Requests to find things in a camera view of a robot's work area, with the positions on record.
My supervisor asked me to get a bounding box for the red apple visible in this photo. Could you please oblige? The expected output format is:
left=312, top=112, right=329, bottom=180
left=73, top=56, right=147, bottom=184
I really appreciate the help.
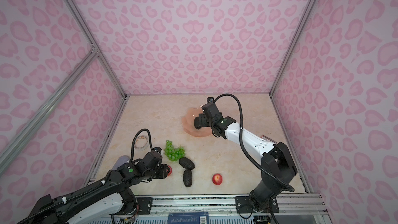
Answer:
left=212, top=174, right=223, bottom=185
left=167, top=166, right=172, bottom=176

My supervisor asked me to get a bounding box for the dark avocado front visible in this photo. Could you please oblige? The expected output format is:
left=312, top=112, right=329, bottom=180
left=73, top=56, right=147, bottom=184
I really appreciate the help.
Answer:
left=183, top=170, right=193, bottom=187

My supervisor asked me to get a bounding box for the dark avocado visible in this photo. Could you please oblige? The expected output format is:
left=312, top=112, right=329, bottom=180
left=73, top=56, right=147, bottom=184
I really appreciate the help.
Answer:
left=178, top=157, right=195, bottom=170
left=194, top=117, right=202, bottom=130
left=183, top=170, right=193, bottom=187

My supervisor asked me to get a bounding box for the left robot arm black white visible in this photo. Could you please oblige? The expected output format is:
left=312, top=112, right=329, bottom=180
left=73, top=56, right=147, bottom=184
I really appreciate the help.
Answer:
left=21, top=147, right=170, bottom=224

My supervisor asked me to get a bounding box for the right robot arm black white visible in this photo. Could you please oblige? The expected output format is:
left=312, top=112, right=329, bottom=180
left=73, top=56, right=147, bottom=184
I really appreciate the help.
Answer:
left=194, top=97, right=297, bottom=213

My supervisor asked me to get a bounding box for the green fake grape bunch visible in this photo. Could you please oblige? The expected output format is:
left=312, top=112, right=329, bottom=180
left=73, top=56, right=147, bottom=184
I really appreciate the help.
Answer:
left=164, top=140, right=186, bottom=162

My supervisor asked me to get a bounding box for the pink glass fruit bowl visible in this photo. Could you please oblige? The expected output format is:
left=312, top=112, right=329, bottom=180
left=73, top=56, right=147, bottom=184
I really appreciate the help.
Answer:
left=181, top=107, right=212, bottom=138

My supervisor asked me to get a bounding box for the purple grey object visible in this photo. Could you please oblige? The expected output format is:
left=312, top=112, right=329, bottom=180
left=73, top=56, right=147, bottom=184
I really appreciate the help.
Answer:
left=112, top=155, right=130, bottom=170

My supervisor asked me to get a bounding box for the coloured marker pack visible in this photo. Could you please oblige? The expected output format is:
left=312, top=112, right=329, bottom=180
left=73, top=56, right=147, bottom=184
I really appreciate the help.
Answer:
left=261, top=135, right=277, bottom=144

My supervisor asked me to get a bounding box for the blue box with barcode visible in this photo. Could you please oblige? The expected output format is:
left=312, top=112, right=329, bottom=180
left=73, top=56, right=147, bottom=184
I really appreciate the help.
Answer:
left=167, top=212, right=209, bottom=224

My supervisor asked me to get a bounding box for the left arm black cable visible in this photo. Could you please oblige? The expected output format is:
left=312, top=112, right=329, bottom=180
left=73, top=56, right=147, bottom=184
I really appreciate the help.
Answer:
left=129, top=128, right=154, bottom=163

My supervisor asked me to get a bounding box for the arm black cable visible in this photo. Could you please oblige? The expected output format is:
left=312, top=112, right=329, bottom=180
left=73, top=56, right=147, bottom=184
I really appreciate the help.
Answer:
left=213, top=93, right=295, bottom=193
left=129, top=128, right=154, bottom=163

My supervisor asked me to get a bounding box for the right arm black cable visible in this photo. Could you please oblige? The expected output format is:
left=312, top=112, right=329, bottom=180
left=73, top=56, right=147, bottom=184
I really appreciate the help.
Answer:
left=213, top=93, right=295, bottom=193

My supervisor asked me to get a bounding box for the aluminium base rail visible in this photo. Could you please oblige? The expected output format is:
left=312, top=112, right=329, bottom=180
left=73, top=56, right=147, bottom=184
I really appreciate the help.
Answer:
left=57, top=192, right=332, bottom=224

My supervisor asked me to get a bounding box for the diagonal aluminium frame bar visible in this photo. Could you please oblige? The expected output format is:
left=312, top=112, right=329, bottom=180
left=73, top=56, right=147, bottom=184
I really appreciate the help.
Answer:
left=1, top=49, right=98, bottom=175

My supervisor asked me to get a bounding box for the right corner aluminium post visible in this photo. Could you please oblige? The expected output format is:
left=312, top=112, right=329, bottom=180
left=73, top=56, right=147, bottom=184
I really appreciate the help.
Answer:
left=269, top=0, right=319, bottom=99

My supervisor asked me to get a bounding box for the corner aluminium post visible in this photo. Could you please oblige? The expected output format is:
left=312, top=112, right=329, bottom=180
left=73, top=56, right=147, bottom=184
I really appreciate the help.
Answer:
left=63, top=0, right=127, bottom=99
left=269, top=0, right=319, bottom=99

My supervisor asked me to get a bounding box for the left corner aluminium post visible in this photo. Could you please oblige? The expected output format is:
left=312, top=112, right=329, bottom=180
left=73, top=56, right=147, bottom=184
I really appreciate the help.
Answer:
left=63, top=0, right=127, bottom=99

